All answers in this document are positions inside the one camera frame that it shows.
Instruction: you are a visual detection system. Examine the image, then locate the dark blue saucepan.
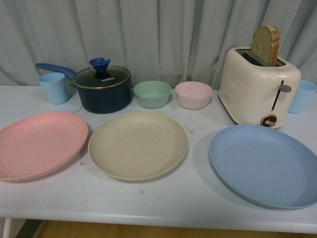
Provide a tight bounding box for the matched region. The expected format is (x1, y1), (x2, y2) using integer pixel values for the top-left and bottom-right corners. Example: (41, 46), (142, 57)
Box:
(36, 63), (132, 114)

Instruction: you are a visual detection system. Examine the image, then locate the beige plate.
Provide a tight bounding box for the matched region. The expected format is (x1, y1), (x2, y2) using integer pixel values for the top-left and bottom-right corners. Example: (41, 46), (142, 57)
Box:
(88, 112), (188, 182)

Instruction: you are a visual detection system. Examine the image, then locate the glass pot lid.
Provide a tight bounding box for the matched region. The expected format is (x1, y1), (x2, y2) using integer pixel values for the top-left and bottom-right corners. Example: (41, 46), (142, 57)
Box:
(73, 58), (131, 89)

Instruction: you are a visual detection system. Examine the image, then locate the light blue cup right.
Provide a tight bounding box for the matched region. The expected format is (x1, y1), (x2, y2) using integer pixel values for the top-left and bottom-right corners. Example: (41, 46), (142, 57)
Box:
(288, 80), (317, 114)

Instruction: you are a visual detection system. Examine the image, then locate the grey curtain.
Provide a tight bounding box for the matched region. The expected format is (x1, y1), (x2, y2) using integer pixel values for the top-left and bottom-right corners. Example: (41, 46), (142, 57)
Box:
(0, 0), (317, 89)

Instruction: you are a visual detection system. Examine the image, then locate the pink bowl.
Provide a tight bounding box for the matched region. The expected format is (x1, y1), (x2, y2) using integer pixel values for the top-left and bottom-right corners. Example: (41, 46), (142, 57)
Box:
(175, 81), (213, 110)

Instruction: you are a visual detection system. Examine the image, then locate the cream toaster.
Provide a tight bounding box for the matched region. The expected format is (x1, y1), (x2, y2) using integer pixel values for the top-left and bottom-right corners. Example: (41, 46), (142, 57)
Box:
(218, 48), (301, 128)

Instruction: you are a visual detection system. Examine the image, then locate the green bowl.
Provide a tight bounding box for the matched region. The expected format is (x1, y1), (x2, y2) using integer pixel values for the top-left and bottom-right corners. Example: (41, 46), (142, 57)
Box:
(133, 81), (171, 109)

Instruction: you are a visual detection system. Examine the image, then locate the bread slice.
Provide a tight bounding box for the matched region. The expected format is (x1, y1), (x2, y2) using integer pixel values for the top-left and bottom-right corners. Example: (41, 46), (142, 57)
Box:
(251, 25), (280, 67)

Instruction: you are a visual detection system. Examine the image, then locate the pink plate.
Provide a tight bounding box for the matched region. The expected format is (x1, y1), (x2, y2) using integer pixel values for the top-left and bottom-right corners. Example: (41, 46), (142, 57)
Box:
(0, 112), (88, 182)

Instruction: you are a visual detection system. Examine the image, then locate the blue plate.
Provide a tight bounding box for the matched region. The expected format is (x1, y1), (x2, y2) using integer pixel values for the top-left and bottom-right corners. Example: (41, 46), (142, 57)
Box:
(210, 125), (317, 209)

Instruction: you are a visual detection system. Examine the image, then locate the light blue cup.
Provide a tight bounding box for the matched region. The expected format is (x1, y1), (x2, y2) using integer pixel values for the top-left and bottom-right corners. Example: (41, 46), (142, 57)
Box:
(39, 72), (69, 105)
(288, 80), (317, 114)

